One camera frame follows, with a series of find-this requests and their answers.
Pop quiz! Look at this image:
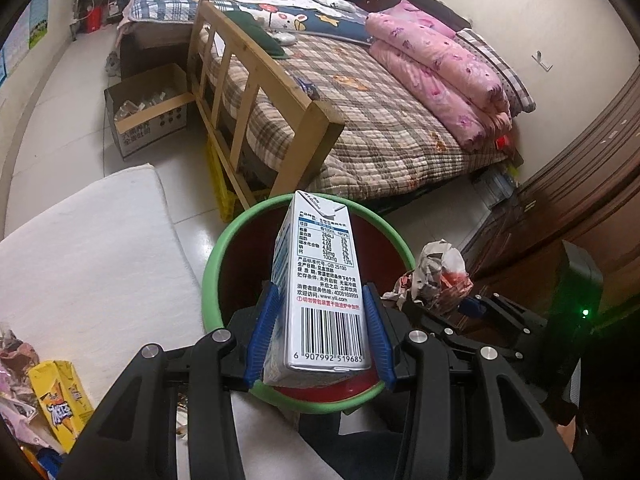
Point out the striped pillow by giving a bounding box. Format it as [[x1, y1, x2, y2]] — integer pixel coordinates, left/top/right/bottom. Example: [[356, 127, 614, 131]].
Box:
[[452, 27, 537, 113]]

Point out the folded pink quilt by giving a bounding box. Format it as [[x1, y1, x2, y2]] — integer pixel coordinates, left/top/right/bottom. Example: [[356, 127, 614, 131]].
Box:
[[365, 0, 513, 153]]

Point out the white milk carton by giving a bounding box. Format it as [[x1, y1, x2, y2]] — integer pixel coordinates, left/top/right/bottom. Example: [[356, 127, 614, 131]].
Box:
[[262, 189, 372, 387]]

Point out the open cardboard box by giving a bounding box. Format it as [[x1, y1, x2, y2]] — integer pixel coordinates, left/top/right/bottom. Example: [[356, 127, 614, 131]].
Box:
[[104, 62, 193, 161]]

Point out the dark green cushion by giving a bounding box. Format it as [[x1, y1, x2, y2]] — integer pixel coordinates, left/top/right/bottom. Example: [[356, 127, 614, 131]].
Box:
[[227, 10, 286, 56]]

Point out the pink snack wrapper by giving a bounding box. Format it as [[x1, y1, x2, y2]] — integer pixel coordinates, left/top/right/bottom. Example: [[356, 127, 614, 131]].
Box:
[[0, 392, 38, 443]]

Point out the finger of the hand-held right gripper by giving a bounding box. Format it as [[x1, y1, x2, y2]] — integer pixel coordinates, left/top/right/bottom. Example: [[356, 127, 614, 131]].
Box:
[[457, 292, 563, 361], [400, 294, 501, 348]]

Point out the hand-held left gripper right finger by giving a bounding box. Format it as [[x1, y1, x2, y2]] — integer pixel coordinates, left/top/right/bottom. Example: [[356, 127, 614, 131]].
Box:
[[362, 282, 585, 480]]

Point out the crumpled silver foil wrapper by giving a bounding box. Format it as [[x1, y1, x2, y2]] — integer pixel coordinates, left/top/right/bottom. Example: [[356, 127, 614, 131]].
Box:
[[0, 329, 40, 376]]

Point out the white table cover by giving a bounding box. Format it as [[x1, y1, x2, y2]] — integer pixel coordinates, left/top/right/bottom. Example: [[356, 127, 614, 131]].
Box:
[[0, 165, 311, 480]]

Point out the small red bin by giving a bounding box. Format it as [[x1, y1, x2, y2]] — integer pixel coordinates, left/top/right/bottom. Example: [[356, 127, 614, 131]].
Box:
[[82, 7, 105, 34]]

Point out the wooden bed frame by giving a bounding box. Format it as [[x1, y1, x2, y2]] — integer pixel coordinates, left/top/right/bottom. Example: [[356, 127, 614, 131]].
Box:
[[187, 0, 346, 211]]

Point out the blue cartoon blanket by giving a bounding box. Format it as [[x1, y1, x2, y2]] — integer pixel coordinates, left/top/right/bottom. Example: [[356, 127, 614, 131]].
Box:
[[220, 2, 376, 46]]

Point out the wall poster with green base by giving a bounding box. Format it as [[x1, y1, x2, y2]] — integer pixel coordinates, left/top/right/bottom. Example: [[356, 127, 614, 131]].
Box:
[[27, 0, 53, 52]]

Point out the wooden bed with bedding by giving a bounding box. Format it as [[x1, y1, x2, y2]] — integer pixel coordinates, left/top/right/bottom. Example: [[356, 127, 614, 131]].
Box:
[[200, 25, 511, 201]]

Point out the green rimmed red bin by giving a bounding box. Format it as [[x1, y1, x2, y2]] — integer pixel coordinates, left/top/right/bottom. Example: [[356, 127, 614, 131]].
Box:
[[202, 193, 416, 415]]

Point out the white red wrapper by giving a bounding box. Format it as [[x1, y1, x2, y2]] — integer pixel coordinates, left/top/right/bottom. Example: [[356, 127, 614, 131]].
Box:
[[392, 240, 473, 311]]

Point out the blue chart wall poster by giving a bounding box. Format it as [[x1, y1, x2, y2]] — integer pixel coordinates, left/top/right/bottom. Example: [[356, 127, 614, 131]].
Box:
[[0, 10, 27, 78]]

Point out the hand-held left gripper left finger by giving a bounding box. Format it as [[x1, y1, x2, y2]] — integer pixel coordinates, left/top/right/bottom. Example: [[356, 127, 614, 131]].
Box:
[[59, 282, 281, 480]]

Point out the yellow orange drink carton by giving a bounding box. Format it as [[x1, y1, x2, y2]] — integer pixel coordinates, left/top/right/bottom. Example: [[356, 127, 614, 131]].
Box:
[[27, 360, 96, 453]]

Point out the brown wooden wardrobe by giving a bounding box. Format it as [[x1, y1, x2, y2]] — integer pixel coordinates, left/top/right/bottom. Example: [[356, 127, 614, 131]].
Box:
[[460, 75, 640, 361]]

